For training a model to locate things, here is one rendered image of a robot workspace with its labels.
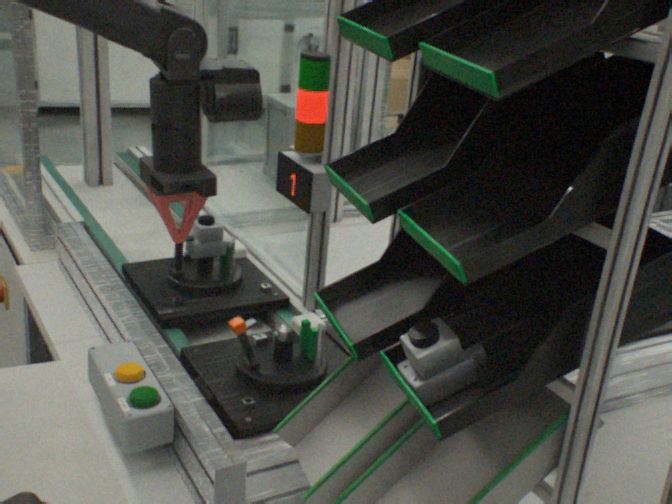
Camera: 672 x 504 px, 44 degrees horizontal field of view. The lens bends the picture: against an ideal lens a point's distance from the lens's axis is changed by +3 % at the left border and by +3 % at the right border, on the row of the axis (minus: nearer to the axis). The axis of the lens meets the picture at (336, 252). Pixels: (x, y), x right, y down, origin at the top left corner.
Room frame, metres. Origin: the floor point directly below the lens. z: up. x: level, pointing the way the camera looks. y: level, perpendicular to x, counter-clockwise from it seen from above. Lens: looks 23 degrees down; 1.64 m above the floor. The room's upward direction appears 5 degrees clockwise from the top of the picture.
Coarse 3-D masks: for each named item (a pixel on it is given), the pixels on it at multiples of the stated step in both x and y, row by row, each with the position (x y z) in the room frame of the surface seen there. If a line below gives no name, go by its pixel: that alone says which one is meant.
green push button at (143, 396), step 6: (132, 390) 1.00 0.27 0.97; (138, 390) 1.00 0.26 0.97; (144, 390) 1.00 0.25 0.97; (150, 390) 1.00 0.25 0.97; (156, 390) 1.00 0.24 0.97; (132, 396) 0.98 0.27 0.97; (138, 396) 0.98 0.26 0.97; (144, 396) 0.99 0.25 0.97; (150, 396) 0.99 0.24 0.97; (156, 396) 0.99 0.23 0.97; (132, 402) 0.98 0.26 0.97; (138, 402) 0.98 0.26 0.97; (144, 402) 0.98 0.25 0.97; (150, 402) 0.98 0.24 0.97
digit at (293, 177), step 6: (288, 162) 1.32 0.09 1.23; (288, 168) 1.32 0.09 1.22; (294, 168) 1.30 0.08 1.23; (288, 174) 1.32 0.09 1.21; (294, 174) 1.30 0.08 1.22; (288, 180) 1.32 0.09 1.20; (294, 180) 1.30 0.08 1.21; (288, 186) 1.32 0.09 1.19; (294, 186) 1.30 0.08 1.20; (288, 192) 1.31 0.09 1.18; (294, 192) 1.30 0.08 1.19; (294, 198) 1.30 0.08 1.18
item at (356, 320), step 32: (384, 256) 0.91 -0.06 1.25; (416, 256) 0.93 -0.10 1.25; (352, 288) 0.90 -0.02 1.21; (384, 288) 0.89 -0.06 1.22; (416, 288) 0.87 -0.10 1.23; (448, 288) 0.80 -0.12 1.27; (352, 320) 0.84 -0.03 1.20; (384, 320) 0.82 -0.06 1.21; (416, 320) 0.79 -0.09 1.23; (352, 352) 0.77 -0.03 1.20
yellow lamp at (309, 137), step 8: (296, 120) 1.31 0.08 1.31; (296, 128) 1.31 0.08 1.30; (304, 128) 1.30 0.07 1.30; (312, 128) 1.29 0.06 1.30; (320, 128) 1.30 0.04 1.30; (296, 136) 1.31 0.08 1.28; (304, 136) 1.30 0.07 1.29; (312, 136) 1.29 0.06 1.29; (320, 136) 1.30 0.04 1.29; (296, 144) 1.30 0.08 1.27; (304, 144) 1.29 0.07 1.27; (312, 144) 1.29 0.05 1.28; (320, 144) 1.30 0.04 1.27; (304, 152) 1.30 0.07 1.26; (312, 152) 1.29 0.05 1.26; (320, 152) 1.31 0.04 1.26
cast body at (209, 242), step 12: (204, 216) 1.39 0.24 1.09; (192, 228) 1.39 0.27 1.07; (204, 228) 1.36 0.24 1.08; (216, 228) 1.37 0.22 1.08; (204, 240) 1.36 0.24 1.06; (216, 240) 1.37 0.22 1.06; (228, 240) 1.41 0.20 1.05; (192, 252) 1.35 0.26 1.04; (204, 252) 1.36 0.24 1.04; (216, 252) 1.37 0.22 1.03
